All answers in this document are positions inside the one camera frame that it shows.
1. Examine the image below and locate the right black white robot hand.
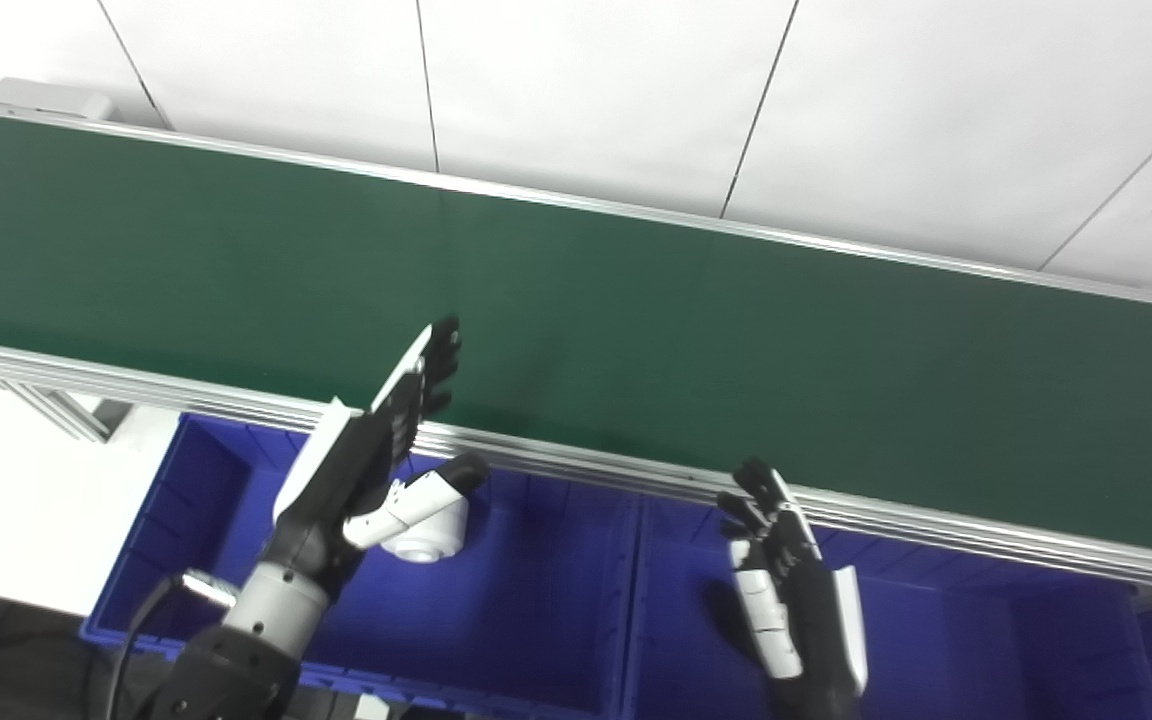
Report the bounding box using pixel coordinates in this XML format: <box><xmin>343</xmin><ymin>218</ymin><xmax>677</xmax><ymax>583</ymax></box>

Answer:
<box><xmin>716</xmin><ymin>457</ymin><xmax>871</xmax><ymax>720</ymax></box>

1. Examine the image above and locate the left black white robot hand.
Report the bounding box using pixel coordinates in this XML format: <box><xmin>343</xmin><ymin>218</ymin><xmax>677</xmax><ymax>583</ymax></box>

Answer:
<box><xmin>264</xmin><ymin>317</ymin><xmax>492</xmax><ymax>593</ymax></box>

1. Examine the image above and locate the white round plastic part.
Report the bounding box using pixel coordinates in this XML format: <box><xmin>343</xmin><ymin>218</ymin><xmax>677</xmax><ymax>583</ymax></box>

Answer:
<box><xmin>379</xmin><ymin>498</ymin><xmax>473</xmax><ymax>566</ymax></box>

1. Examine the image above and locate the black plastic part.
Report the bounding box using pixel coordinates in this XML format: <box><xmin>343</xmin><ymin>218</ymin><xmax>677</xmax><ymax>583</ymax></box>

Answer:
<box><xmin>702</xmin><ymin>578</ymin><xmax>753</xmax><ymax>653</ymax></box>

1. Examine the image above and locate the aluminium conveyor support leg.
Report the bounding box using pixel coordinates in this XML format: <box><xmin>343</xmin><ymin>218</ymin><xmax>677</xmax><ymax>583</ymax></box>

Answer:
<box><xmin>0</xmin><ymin>368</ymin><xmax>132</xmax><ymax>444</ymax></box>

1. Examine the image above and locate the green conveyor belt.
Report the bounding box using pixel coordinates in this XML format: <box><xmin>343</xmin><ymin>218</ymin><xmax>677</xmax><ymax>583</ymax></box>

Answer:
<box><xmin>0</xmin><ymin>105</ymin><xmax>1152</xmax><ymax>603</ymax></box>

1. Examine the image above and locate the grey conveyor end housing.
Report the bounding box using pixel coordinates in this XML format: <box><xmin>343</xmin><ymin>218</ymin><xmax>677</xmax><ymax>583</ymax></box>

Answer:
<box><xmin>0</xmin><ymin>77</ymin><xmax>118</xmax><ymax>123</ymax></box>

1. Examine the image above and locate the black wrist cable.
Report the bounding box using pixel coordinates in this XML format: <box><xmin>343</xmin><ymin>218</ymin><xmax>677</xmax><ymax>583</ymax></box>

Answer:
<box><xmin>104</xmin><ymin>573</ymin><xmax>189</xmax><ymax>720</ymax></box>

